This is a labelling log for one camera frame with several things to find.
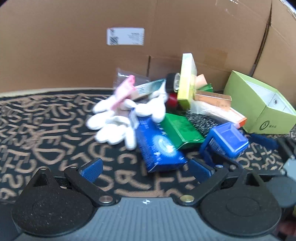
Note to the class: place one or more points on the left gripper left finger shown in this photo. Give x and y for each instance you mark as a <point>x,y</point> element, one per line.
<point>82,180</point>

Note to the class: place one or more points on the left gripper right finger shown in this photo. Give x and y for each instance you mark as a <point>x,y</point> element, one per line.
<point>209,178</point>

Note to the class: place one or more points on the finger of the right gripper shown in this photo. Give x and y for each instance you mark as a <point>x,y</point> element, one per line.
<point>264,141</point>

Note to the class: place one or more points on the blue plastic container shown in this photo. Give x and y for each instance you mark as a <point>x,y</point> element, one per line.
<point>225,139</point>

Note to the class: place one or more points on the white orange medicine box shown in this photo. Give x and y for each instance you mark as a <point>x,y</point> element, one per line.
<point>219,114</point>

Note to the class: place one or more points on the steel wool scrubber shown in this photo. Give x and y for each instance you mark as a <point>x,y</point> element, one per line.
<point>202,123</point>

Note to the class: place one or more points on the copper tan long box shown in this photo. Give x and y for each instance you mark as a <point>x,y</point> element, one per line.
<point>219,100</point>

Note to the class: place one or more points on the red tape roll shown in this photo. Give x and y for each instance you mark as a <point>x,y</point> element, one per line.
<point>172,101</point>

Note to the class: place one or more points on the yellow medicine box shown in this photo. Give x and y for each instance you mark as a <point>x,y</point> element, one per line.
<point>188,75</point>

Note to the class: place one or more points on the teal purple long box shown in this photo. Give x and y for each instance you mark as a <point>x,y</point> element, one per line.
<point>145,89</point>

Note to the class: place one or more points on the lime green open box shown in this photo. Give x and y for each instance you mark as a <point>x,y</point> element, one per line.
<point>266,109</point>

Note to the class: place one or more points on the green flat box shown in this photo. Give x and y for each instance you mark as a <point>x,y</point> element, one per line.
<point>181,132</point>

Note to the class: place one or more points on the dark blue box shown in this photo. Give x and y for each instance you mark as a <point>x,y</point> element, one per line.
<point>158,152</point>

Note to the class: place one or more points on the small green box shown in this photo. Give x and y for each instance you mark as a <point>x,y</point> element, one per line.
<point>208,88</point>

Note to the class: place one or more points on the peach small box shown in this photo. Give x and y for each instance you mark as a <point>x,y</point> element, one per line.
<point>200,81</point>

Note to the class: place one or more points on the black tape roll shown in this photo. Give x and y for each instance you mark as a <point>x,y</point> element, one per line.
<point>172,82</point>

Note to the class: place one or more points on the clear plastic cup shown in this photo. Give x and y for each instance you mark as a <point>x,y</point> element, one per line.
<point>121,75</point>

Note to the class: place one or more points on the large brown cardboard box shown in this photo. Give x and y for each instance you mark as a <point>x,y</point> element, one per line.
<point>56,44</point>

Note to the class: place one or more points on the white shipping label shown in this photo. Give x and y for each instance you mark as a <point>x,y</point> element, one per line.
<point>125,36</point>

